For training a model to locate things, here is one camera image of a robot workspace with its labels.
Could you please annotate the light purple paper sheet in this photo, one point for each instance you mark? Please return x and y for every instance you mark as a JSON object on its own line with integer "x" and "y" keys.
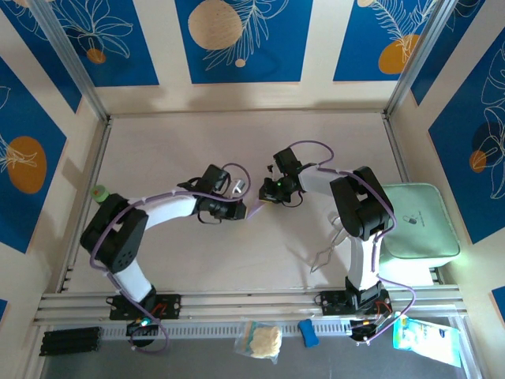
{"x": 258, "y": 207}

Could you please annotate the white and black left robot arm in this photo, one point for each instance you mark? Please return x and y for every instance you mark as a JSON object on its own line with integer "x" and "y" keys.
{"x": 134, "y": 280}

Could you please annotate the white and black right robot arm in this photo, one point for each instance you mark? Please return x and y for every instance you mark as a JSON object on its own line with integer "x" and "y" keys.
{"x": 361, "y": 268}

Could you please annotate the small green-lidded jar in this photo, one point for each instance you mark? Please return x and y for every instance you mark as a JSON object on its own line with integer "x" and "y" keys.
{"x": 98, "y": 192}

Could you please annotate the clear bag with beige sponge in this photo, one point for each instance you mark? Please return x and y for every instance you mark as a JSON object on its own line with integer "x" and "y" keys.
{"x": 262, "y": 341}

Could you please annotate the small blue sponge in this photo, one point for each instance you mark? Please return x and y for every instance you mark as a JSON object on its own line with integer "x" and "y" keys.
{"x": 308, "y": 333}

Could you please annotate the mint green zip case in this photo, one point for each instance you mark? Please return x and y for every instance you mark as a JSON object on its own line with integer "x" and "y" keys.
{"x": 430, "y": 221}

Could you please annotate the black ribbed block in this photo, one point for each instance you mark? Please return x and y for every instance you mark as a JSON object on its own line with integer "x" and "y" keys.
{"x": 71, "y": 341}

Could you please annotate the blue and white wipes pack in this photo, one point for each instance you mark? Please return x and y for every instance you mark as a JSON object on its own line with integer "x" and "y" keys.
{"x": 428, "y": 341}

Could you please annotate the aluminium frame rail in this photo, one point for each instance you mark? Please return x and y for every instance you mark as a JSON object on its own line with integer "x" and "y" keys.
{"x": 256, "y": 302}

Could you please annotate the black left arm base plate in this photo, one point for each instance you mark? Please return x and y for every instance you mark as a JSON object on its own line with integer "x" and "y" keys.
{"x": 169, "y": 306}

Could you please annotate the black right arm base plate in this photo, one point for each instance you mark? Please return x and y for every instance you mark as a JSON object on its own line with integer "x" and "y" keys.
{"x": 331, "y": 303}

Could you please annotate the blue floral wall poster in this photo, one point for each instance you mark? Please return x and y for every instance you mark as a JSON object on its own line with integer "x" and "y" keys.
{"x": 465, "y": 189}
{"x": 244, "y": 71}
{"x": 23, "y": 118}
{"x": 130, "y": 71}
{"x": 363, "y": 39}

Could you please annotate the aluminium corner post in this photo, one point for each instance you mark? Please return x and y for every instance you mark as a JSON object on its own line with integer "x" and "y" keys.
{"x": 71, "y": 59}
{"x": 418, "y": 59}

